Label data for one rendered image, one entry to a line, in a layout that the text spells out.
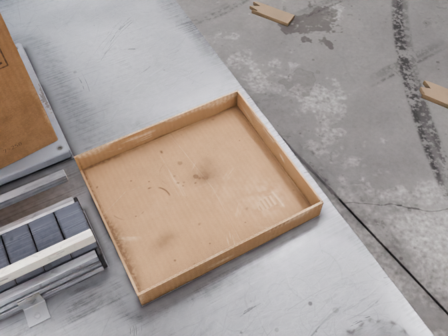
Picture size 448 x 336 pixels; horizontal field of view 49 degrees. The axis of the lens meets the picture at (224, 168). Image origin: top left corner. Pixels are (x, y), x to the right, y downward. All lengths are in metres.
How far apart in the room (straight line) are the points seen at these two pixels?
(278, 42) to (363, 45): 0.38
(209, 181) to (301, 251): 0.19
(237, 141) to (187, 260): 0.23
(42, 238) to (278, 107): 1.42
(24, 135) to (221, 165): 0.31
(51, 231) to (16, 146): 0.17
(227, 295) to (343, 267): 0.17
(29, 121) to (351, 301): 0.55
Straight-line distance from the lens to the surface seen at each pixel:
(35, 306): 0.76
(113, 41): 1.05
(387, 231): 1.78
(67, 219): 0.75
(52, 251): 0.69
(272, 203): 0.79
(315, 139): 1.94
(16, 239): 0.76
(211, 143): 0.85
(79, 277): 0.75
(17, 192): 0.70
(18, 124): 0.82
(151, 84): 0.95
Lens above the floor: 1.51
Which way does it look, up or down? 56 degrees down
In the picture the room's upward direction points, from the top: straight up
